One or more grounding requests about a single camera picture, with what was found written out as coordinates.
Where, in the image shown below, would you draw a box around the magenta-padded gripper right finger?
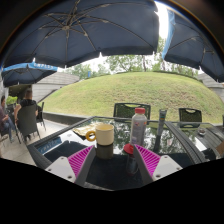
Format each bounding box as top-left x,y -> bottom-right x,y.
132,143 -> 183,186

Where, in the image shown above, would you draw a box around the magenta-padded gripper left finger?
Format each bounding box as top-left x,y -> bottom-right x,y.
44,144 -> 98,188

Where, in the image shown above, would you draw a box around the red-capped clear drink bottle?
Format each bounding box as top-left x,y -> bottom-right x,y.
129,107 -> 148,147

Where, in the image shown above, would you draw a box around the flat round red coaster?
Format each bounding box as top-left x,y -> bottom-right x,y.
123,143 -> 135,155

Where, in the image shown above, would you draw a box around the yellow snack bag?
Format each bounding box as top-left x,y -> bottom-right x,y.
72,122 -> 101,138

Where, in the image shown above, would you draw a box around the black-framed glass table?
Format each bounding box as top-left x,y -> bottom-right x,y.
164,120 -> 224,164

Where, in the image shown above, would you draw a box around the small dark round dish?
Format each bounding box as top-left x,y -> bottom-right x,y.
197,127 -> 208,137

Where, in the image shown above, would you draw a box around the black mesh patio chair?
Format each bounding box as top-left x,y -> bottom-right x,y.
178,107 -> 203,123
113,102 -> 152,120

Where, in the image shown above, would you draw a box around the thin-legged black chair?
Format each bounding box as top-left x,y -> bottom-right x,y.
35,101 -> 48,131

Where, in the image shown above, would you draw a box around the grey-roofed building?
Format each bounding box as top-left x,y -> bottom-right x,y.
31,71 -> 81,103

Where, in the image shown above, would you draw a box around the grey building with brown eaves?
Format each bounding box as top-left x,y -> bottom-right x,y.
197,72 -> 224,103

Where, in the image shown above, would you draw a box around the navy umbrella with blue-white trim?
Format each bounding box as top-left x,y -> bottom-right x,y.
1,62 -> 58,88

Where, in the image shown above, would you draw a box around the navy umbrella with light-blue flap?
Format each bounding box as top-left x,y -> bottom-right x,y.
161,8 -> 224,83

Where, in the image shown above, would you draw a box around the large navy patio umbrella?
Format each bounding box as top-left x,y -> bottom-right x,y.
1,0 -> 160,69

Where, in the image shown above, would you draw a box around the cream cup with yellow handle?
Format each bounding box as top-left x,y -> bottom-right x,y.
85,123 -> 115,147

